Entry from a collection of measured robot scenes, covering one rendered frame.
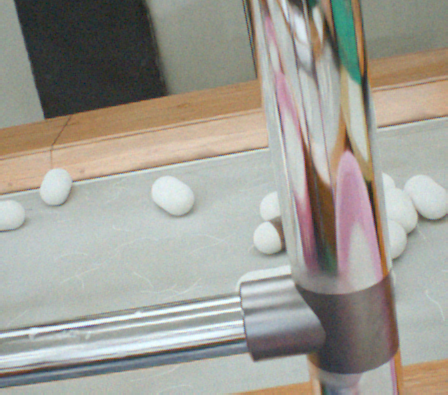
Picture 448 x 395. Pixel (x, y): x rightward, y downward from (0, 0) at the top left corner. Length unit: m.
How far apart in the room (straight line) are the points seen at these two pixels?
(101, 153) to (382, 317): 0.43
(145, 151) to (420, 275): 0.27
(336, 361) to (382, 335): 0.01
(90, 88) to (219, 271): 2.14
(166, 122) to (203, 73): 1.91
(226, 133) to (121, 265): 0.17
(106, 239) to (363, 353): 0.32
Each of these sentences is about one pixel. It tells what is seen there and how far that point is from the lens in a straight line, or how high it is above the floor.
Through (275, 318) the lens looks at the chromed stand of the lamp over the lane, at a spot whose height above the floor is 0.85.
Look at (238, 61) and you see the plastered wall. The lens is 2.47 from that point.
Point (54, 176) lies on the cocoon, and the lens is 0.54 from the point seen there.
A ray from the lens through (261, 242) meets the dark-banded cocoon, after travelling 0.39.
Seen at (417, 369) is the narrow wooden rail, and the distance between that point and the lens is 0.27.
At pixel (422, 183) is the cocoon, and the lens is 0.42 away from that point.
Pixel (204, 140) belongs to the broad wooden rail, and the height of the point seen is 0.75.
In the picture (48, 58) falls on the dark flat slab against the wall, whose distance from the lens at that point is 2.53.
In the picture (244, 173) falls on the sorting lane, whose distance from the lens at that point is 0.51.
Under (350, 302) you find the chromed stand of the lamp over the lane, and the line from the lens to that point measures 0.16.
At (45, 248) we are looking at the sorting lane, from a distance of 0.48.
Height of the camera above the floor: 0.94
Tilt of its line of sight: 22 degrees down
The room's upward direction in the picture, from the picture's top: 12 degrees counter-clockwise
